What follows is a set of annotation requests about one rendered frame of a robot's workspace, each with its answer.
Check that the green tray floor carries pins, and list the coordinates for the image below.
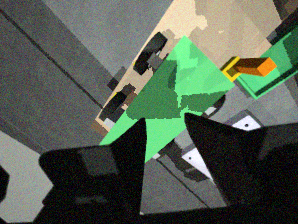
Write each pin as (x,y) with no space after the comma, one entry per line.
(284,55)

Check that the yellow wedge with orange handle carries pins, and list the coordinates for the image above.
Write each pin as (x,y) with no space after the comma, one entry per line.
(249,66)

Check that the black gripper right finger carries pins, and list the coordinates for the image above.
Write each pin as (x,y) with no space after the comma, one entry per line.
(234,157)

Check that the small green trolley with black wheels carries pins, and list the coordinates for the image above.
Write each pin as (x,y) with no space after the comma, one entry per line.
(186,81)

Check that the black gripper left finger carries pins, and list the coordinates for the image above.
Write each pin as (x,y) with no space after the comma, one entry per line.
(122,160)

